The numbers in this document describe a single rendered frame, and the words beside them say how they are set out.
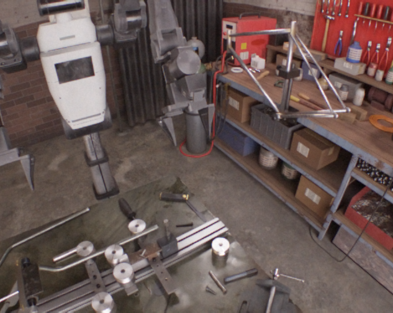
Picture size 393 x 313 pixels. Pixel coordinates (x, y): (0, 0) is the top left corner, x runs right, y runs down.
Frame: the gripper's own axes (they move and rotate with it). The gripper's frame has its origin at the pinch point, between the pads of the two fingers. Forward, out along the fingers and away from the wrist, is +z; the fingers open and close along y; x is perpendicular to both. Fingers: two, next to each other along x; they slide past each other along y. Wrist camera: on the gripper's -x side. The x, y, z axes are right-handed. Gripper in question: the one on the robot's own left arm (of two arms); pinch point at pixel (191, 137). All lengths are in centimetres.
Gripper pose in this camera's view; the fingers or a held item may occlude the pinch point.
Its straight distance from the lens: 69.0
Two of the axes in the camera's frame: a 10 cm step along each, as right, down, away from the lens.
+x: -3.9, -0.5, 9.2
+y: 8.9, -2.9, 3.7
